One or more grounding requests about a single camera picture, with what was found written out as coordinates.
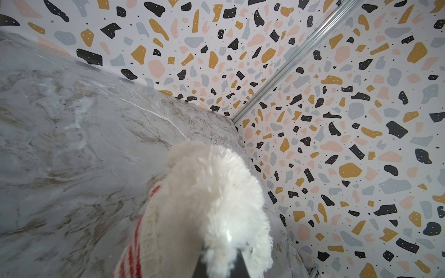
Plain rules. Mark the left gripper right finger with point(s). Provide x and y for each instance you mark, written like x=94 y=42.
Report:
x=240 y=269

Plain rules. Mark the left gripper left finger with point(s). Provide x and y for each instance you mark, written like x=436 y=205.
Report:
x=201 y=267

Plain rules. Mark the red white striped sweater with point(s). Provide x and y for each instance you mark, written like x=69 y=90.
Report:
x=163 y=244

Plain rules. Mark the white plush teddy bear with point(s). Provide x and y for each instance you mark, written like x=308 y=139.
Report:
x=228 y=209

